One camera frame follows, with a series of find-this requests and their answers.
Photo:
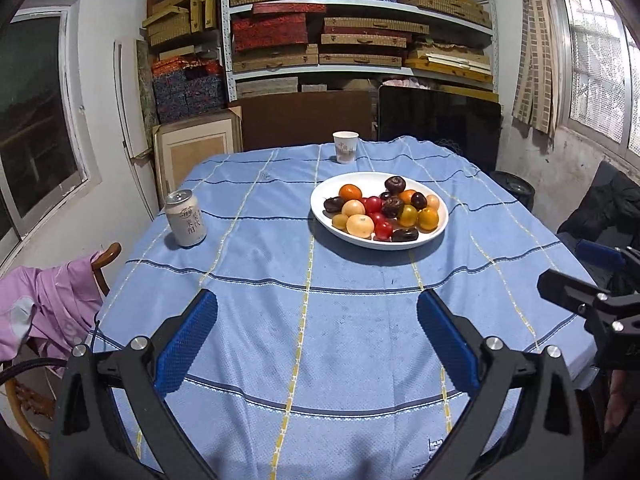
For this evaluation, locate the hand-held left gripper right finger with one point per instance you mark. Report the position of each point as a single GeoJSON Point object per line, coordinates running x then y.
{"type": "Point", "coordinates": [447, 342]}

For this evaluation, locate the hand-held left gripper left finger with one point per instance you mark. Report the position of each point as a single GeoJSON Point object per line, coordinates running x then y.
{"type": "Point", "coordinates": [185, 345]}

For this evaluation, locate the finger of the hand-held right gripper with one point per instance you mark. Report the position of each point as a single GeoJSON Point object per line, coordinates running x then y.
{"type": "Point", "coordinates": [600, 255]}
{"type": "Point", "coordinates": [565, 290]}

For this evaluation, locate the dark water chestnut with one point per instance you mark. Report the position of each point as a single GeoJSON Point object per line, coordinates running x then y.
{"type": "Point", "coordinates": [332, 204]}
{"type": "Point", "coordinates": [405, 234]}
{"type": "Point", "coordinates": [392, 206]}
{"type": "Point", "coordinates": [395, 184]}

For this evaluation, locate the yellow-orange tomato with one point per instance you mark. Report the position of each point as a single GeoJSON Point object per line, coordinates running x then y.
{"type": "Point", "coordinates": [428, 219]}
{"type": "Point", "coordinates": [407, 216]}

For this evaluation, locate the red cherry tomato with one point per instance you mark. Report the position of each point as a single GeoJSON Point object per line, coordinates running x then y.
{"type": "Point", "coordinates": [384, 230]}
{"type": "Point", "coordinates": [377, 217]}
{"type": "Point", "coordinates": [372, 203]}

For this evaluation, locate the pale orange round fruit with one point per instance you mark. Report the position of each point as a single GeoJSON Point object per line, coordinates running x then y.
{"type": "Point", "coordinates": [433, 202]}

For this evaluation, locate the dark purple cherry tomato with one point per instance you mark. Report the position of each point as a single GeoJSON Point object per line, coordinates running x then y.
{"type": "Point", "coordinates": [419, 201]}
{"type": "Point", "coordinates": [385, 195]}

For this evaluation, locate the pale yellow round fruit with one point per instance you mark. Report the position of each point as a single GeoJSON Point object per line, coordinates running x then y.
{"type": "Point", "coordinates": [360, 225]}
{"type": "Point", "coordinates": [353, 207]}

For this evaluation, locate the small mandarin orange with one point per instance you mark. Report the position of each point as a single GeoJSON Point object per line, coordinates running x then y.
{"type": "Point", "coordinates": [407, 195]}

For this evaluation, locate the small brown longan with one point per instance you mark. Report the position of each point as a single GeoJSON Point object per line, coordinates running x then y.
{"type": "Point", "coordinates": [340, 220]}

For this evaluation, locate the white plate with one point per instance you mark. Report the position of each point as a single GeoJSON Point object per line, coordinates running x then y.
{"type": "Point", "coordinates": [325, 225]}

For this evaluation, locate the large mandarin orange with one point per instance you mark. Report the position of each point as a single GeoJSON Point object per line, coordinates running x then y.
{"type": "Point", "coordinates": [350, 191]}

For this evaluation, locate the person's right hand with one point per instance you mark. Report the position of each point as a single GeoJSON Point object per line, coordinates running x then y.
{"type": "Point", "coordinates": [617, 405]}

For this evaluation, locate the black jacket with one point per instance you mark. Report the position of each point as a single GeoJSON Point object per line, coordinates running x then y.
{"type": "Point", "coordinates": [605, 205]}

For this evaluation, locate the round black stool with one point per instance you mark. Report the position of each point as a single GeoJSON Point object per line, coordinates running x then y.
{"type": "Point", "coordinates": [515, 187]}

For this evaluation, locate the wooden chair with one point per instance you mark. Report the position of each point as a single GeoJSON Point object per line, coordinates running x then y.
{"type": "Point", "coordinates": [112, 252]}

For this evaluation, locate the blue checked tablecloth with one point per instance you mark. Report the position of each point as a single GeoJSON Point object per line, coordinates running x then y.
{"type": "Point", "coordinates": [300, 310]}

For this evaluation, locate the white drink can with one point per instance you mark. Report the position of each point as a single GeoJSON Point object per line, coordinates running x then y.
{"type": "Point", "coordinates": [186, 220]}

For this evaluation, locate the purple garment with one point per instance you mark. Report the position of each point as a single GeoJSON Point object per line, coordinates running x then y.
{"type": "Point", "coordinates": [50, 305]}

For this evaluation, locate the bright meshed window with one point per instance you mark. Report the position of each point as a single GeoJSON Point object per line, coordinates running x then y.
{"type": "Point", "coordinates": [595, 70]}

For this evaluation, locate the beige framed panel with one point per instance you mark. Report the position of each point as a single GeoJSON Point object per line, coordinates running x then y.
{"type": "Point", "coordinates": [200, 145]}

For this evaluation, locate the tan woven hanging blind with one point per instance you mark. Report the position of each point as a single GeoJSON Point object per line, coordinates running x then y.
{"type": "Point", "coordinates": [535, 60]}

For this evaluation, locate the black flat panel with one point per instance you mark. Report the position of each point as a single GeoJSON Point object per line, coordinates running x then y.
{"type": "Point", "coordinates": [440, 115]}

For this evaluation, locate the white paper cup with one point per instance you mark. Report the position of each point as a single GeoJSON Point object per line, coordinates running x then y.
{"type": "Point", "coordinates": [346, 147]}

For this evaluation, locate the white wooden strips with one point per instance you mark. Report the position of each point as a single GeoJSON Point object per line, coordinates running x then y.
{"type": "Point", "coordinates": [125, 110]}

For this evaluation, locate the stack of blue patterned boxes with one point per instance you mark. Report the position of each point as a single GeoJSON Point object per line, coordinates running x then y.
{"type": "Point", "coordinates": [190, 95]}

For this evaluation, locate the brown board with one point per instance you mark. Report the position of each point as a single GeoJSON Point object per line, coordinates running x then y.
{"type": "Point", "coordinates": [300, 120]}

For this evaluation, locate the dark sliding window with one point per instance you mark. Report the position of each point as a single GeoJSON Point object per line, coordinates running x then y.
{"type": "Point", "coordinates": [35, 135]}

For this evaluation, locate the pink cloth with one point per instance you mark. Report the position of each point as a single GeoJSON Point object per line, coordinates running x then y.
{"type": "Point", "coordinates": [402, 82]}

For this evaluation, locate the green marbled panel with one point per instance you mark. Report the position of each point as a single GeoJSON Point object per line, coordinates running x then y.
{"type": "Point", "coordinates": [146, 85]}

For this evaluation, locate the red patterned box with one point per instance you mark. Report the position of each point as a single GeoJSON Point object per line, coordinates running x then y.
{"type": "Point", "coordinates": [175, 66]}

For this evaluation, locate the white metal shelf rack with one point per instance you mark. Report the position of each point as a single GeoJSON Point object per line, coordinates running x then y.
{"type": "Point", "coordinates": [226, 35]}

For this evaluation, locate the pile of tan woven boxes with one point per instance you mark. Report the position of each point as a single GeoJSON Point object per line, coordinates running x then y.
{"type": "Point", "coordinates": [170, 22]}

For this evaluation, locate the stack of flat gift boxes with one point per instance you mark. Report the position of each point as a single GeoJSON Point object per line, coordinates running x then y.
{"type": "Point", "coordinates": [270, 30]}

